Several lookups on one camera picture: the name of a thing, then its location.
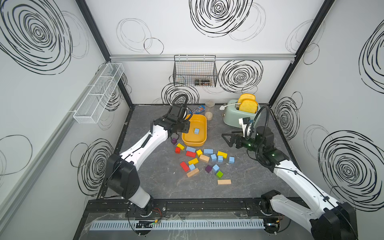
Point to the red flat block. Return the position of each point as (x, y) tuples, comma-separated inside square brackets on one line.
[(191, 154)]

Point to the black wire basket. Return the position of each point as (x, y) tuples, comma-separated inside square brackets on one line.
[(195, 71)]

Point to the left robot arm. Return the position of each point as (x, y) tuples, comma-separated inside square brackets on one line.
[(121, 173)]

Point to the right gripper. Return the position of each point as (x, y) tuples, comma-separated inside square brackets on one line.
[(232, 141)]

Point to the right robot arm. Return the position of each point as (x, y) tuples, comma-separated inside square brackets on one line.
[(322, 215)]

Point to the tan wooden block front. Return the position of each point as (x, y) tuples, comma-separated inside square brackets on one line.
[(224, 182)]

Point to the tan wooden block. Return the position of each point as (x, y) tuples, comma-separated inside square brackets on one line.
[(193, 172), (204, 158), (224, 182)]

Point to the long blue block left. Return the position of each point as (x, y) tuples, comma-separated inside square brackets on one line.
[(190, 149)]

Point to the yellow plastic tub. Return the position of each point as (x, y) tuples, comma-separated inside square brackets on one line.
[(197, 135)]

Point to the yellow sponge toast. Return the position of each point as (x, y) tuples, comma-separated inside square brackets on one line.
[(249, 106), (246, 97)]

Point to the small yellow cube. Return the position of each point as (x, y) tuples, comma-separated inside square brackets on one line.
[(199, 152)]

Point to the long red block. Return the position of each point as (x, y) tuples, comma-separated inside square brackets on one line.
[(184, 166)]

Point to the yellow block right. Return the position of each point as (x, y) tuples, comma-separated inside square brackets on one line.
[(224, 155)]

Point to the white wire shelf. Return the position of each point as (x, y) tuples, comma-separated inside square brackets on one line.
[(102, 96)]

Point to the yellow sponge toast back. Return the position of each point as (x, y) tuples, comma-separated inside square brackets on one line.
[(246, 97)]

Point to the white slotted cable duct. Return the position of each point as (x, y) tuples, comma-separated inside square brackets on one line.
[(142, 225)]

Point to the blue candy packet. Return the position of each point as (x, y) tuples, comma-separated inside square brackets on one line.
[(198, 110)]

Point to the yellow sponge toast front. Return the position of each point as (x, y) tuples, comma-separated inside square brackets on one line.
[(249, 106)]

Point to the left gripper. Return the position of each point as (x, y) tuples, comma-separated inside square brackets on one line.
[(185, 128)]

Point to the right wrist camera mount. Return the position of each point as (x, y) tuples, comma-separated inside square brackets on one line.
[(246, 125)]

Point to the purple cube lower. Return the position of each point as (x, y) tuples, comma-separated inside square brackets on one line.
[(208, 169)]

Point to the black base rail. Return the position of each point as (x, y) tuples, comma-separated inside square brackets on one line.
[(250, 205)]

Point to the long blue block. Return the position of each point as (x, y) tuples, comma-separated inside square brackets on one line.
[(190, 149), (208, 151)]

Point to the long blue block centre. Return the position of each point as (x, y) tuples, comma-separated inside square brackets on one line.
[(208, 151)]

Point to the tan wooden block lower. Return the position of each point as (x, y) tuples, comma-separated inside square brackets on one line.
[(193, 172)]

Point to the tan wooden block centre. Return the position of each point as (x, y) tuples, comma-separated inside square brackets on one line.
[(204, 158)]

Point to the clear plastic jar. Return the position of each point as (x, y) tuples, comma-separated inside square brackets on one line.
[(208, 110)]

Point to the long yellow block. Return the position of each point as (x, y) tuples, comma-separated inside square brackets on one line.
[(193, 161)]

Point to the mint green toaster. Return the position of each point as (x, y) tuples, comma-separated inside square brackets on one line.
[(232, 115)]

